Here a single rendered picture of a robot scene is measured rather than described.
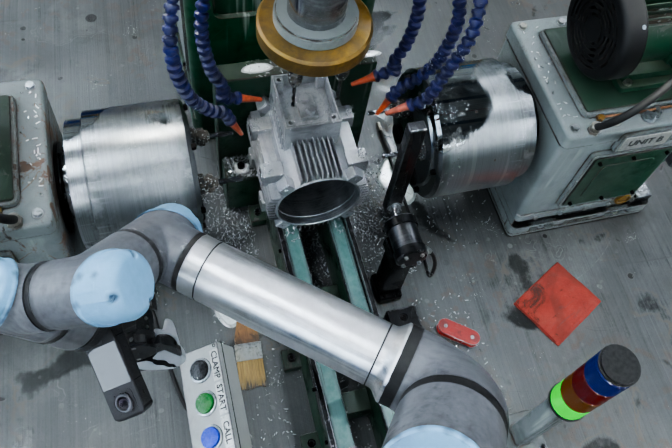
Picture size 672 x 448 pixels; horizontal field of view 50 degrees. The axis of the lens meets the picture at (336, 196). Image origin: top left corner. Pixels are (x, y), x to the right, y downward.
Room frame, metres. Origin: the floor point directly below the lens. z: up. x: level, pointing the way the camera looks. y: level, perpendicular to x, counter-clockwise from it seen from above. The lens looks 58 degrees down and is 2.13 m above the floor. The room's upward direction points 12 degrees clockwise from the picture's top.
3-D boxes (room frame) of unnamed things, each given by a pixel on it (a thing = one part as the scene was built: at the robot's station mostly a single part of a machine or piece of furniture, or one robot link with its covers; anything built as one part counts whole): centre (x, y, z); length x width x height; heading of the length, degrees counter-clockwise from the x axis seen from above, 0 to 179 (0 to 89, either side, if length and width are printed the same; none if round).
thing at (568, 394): (0.39, -0.43, 1.10); 0.06 x 0.06 x 0.04
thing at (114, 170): (0.61, 0.39, 1.04); 0.37 x 0.25 x 0.25; 115
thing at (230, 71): (0.90, 0.13, 0.97); 0.30 x 0.11 x 0.34; 115
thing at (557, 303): (0.68, -0.50, 0.80); 0.15 x 0.12 x 0.01; 143
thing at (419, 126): (0.70, -0.10, 1.12); 0.04 x 0.03 x 0.26; 25
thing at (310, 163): (0.76, 0.07, 1.01); 0.20 x 0.19 x 0.19; 25
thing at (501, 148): (0.90, -0.23, 1.04); 0.41 x 0.25 x 0.25; 115
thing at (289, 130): (0.79, 0.09, 1.11); 0.12 x 0.11 x 0.07; 25
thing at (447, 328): (0.56, -0.29, 0.81); 0.09 x 0.03 x 0.02; 77
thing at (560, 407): (0.39, -0.43, 1.05); 0.06 x 0.06 x 0.04
